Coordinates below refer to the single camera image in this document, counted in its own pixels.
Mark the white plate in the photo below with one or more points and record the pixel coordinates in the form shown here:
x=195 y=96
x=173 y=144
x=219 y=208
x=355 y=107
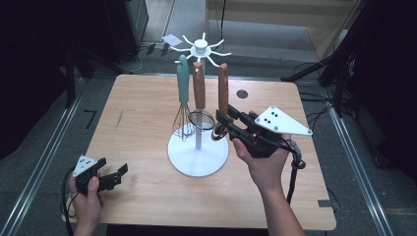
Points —
x=196 y=160

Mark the round dark table hole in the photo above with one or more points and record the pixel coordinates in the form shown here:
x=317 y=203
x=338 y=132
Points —
x=242 y=94

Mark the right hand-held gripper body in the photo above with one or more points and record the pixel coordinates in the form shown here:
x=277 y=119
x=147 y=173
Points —
x=278 y=123

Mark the person's left hand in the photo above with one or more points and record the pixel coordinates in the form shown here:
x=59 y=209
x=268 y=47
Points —
x=87 y=208

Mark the metal floor rail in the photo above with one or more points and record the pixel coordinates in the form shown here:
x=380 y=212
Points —
x=357 y=170
x=32 y=183

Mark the dark cabinet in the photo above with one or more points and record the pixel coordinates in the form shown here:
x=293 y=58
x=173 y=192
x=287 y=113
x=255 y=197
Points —
x=131 y=26

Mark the dark stand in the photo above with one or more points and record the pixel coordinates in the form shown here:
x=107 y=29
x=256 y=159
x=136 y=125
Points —
x=69 y=82

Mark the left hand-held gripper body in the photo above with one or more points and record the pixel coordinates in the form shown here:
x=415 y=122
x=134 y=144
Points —
x=86 y=170

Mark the white paper sheet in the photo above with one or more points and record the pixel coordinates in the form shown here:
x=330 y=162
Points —
x=172 y=40

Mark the black tape strip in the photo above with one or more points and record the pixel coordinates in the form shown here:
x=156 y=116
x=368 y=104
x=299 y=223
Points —
x=324 y=203

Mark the black metal stand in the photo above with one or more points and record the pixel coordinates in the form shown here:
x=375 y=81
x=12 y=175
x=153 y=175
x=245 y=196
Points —
x=308 y=69

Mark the person's right hand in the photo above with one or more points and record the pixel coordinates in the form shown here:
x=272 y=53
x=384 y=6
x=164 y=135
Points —
x=268 y=170

